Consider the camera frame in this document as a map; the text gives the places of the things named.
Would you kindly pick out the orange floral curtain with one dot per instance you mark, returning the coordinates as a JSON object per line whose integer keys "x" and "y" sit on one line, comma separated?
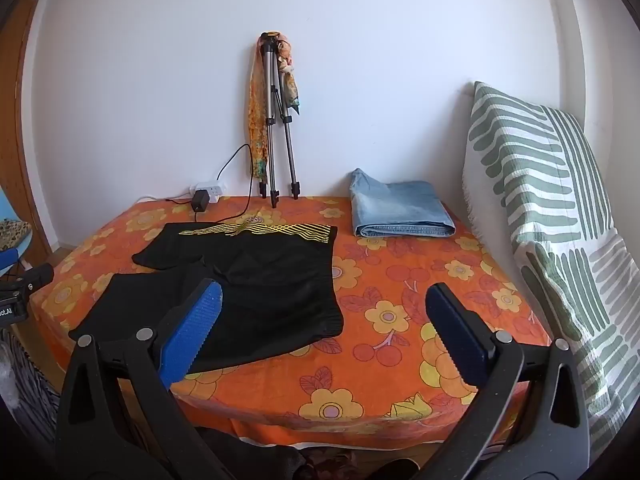
{"x": 255, "y": 120}

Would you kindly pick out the green striped white cushion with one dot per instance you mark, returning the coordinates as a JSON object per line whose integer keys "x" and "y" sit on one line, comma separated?
{"x": 530, "y": 160}

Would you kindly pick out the leopard print cushion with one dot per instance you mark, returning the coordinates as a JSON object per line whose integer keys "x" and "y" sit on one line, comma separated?
{"x": 15, "y": 234}

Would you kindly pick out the blue chair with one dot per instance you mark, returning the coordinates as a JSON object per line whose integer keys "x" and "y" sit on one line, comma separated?
{"x": 6, "y": 260}

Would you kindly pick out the orange floral tablecloth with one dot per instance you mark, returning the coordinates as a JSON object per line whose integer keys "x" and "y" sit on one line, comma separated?
{"x": 390, "y": 280}

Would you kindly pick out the black pants with yellow stripes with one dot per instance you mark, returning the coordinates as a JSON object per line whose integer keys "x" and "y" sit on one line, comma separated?
{"x": 270, "y": 280}

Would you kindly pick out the wooden door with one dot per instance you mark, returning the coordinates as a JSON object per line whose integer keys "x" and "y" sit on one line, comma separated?
{"x": 12, "y": 135}

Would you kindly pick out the white power strip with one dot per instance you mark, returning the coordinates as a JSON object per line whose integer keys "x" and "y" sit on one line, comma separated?
{"x": 214, "y": 188}

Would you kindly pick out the black power adapter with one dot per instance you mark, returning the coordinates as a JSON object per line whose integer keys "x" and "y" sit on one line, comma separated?
{"x": 200, "y": 201}

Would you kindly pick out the folded blue jeans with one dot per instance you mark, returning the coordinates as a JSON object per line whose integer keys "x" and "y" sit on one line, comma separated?
{"x": 400, "y": 205}

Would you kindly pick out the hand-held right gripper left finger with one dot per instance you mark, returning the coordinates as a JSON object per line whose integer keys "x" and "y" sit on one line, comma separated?
{"x": 195, "y": 330}

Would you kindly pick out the zebra striped cloth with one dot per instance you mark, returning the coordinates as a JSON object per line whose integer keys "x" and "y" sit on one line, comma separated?
{"x": 30, "y": 390}

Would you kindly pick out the silver tripod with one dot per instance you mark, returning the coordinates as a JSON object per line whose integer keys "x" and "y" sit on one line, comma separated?
{"x": 270, "y": 110}

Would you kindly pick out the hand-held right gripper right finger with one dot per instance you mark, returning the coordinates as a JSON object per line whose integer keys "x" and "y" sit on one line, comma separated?
{"x": 457, "y": 335}

